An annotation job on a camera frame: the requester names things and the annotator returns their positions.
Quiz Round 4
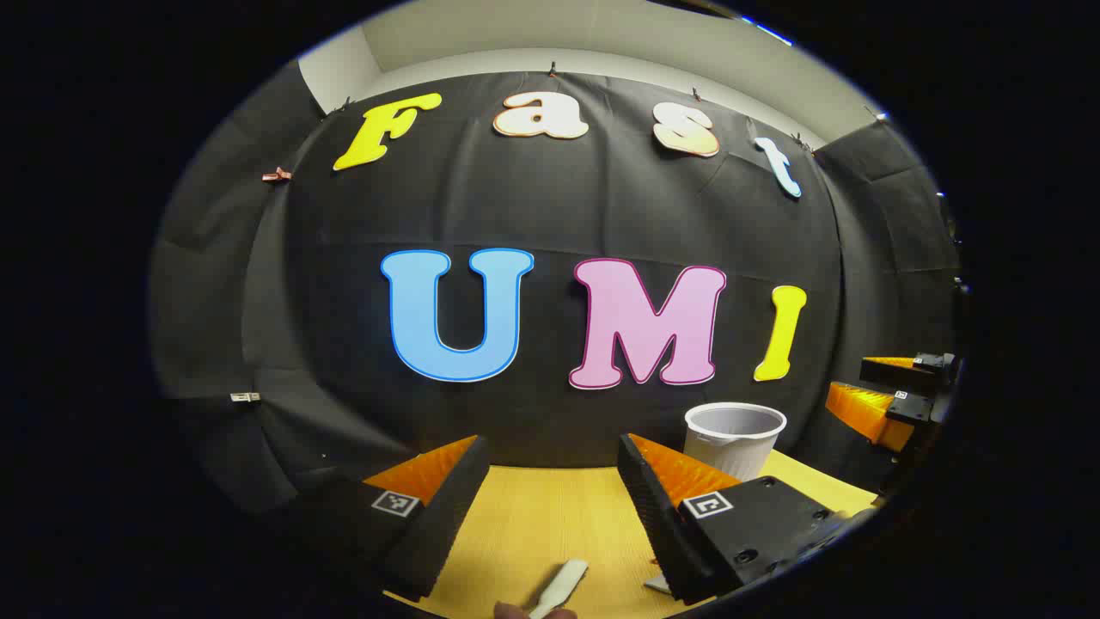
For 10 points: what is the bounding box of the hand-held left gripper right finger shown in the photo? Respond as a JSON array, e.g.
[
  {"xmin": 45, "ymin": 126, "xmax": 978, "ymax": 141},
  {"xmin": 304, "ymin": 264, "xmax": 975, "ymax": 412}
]
[{"xmin": 616, "ymin": 432, "xmax": 879, "ymax": 605}]

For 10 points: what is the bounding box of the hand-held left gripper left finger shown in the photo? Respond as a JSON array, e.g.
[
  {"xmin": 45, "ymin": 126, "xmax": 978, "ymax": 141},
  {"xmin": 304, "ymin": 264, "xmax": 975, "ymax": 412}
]
[{"xmin": 275, "ymin": 434, "xmax": 492, "ymax": 603}]

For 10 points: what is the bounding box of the white ribbed garbage bin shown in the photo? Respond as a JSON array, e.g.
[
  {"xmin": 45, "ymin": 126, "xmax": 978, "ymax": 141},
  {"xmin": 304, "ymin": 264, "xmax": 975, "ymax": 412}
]
[{"xmin": 684, "ymin": 401, "xmax": 787, "ymax": 482}]

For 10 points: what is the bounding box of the wooden desktop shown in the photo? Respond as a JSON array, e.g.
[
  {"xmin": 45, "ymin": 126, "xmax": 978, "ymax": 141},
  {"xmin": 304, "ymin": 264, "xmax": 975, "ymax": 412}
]
[{"xmin": 382, "ymin": 449, "xmax": 877, "ymax": 619}]

